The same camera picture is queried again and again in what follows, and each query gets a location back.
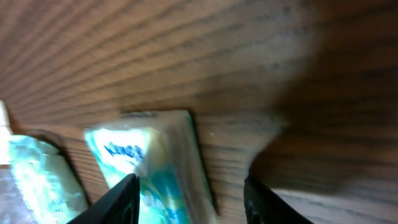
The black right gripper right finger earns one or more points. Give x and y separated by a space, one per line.
263 206

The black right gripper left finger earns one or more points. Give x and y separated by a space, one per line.
119 205

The teal Kleenex tissue pack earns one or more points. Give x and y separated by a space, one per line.
161 148

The teal snack bar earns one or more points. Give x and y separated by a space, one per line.
48 185

